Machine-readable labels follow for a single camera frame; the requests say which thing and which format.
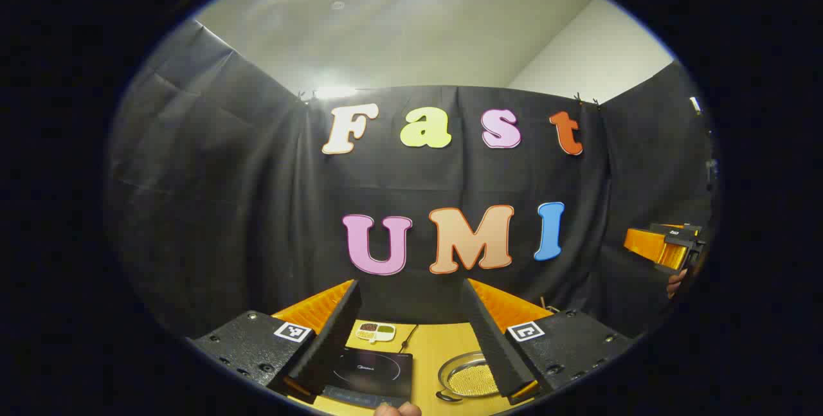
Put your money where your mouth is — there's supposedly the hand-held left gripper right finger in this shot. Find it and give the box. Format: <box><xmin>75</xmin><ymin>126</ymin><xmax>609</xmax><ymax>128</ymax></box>
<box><xmin>460</xmin><ymin>278</ymin><xmax>634</xmax><ymax>406</ymax></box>

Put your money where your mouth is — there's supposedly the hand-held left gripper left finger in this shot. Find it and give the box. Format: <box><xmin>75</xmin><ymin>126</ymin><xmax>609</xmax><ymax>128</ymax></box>
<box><xmin>186</xmin><ymin>279</ymin><xmax>362</xmax><ymax>404</ymax></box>

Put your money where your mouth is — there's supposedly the black induction cooktop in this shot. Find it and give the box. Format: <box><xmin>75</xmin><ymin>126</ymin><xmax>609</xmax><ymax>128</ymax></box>
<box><xmin>320</xmin><ymin>347</ymin><xmax>413</xmax><ymax>409</ymax></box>

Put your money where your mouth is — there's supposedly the pile of soybeans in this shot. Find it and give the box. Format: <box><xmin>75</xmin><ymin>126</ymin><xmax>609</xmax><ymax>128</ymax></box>
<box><xmin>448</xmin><ymin>365</ymin><xmax>500</xmax><ymax>396</ymax></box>

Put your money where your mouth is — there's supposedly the white divided dish of beans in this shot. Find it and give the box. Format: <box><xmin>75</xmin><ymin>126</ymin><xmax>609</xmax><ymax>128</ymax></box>
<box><xmin>355</xmin><ymin>321</ymin><xmax>397</xmax><ymax>344</ymax></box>

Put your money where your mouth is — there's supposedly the black backdrop cloth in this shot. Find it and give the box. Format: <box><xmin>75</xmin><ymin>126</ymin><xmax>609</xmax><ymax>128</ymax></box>
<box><xmin>106</xmin><ymin>17</ymin><xmax>718</xmax><ymax>339</ymax></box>

